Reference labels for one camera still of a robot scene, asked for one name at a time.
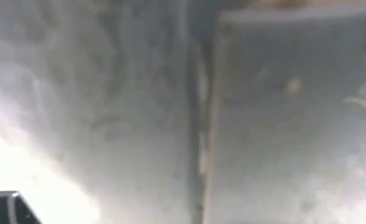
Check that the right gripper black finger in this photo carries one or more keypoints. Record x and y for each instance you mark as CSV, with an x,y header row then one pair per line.
x,y
2,208

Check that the stainless steel toaster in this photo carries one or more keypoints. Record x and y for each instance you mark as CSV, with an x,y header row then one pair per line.
x,y
294,140

